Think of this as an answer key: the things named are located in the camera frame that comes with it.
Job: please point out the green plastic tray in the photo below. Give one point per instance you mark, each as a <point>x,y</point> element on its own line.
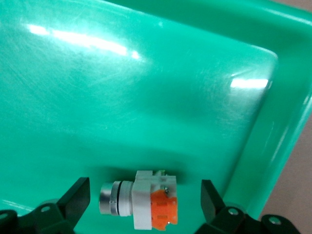
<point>122,97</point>

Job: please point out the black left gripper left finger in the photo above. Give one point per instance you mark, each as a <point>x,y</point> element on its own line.
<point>70,207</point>

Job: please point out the white button with orange block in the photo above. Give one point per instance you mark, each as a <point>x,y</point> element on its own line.
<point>141,200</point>

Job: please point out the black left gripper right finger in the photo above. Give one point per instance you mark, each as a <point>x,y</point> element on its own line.
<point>214,214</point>

